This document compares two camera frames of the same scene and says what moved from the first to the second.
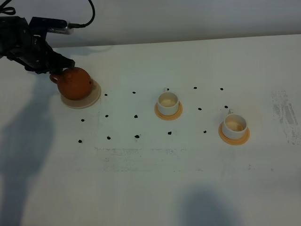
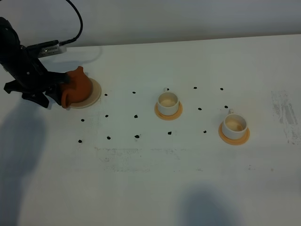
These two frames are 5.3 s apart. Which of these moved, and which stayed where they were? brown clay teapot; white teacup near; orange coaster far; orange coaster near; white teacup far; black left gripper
Moved: brown clay teapot; black left gripper
Stayed: white teacup near; orange coaster far; orange coaster near; white teacup far
